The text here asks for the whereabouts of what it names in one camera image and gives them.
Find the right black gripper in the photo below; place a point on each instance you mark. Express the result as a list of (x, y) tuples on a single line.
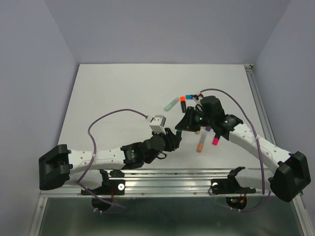
[(187, 121)]

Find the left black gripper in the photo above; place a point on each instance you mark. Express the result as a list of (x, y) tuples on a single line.
[(172, 142)]

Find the green highlighter black body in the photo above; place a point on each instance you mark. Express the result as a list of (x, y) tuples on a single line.
[(178, 133)]

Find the orange highlighter black body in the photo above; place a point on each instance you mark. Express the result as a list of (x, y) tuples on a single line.
[(183, 104)]

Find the mint pastel highlighter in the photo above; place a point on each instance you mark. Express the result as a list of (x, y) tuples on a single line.
[(171, 104)]

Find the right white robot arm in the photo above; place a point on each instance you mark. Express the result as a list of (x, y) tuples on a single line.
[(288, 173)]

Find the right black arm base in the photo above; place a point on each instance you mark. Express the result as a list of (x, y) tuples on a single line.
[(230, 185)]

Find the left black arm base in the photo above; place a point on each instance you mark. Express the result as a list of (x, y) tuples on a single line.
[(103, 186)]

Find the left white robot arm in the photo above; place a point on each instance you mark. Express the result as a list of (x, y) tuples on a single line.
[(61, 165)]

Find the blue highlighter black body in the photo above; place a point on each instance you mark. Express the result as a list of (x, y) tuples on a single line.
[(190, 96)]

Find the orange pastel highlighter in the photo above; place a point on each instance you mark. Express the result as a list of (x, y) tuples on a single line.
[(201, 142)]

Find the pink highlighter black body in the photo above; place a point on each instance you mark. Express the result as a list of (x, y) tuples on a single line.
[(216, 139)]

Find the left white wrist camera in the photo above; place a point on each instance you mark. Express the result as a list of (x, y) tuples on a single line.
[(157, 124)]

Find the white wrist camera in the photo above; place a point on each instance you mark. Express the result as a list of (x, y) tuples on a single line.
[(197, 97), (157, 124)]

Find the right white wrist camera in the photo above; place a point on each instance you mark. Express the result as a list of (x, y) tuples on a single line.
[(197, 97)]

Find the aluminium front rail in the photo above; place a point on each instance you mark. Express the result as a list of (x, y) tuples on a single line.
[(159, 183)]

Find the aluminium rail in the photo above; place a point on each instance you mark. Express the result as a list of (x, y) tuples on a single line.
[(264, 120), (159, 183)]

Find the aluminium right side rail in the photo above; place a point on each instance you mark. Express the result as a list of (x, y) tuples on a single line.
[(264, 120)]

